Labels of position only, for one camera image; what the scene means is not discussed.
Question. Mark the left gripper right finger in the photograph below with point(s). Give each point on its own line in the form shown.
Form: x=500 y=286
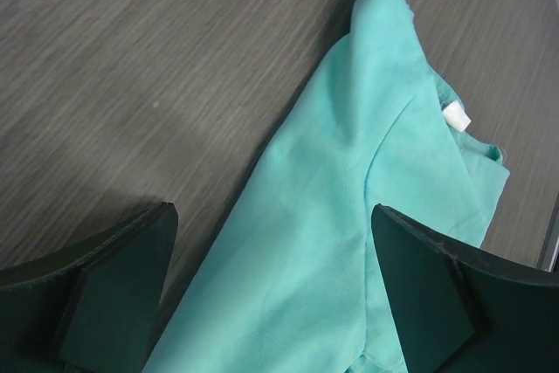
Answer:
x=458 y=308

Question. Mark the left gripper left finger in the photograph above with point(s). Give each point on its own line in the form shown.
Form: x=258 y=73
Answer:
x=92 y=306

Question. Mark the teal t shirt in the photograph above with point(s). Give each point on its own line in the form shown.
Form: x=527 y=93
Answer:
x=292 y=281

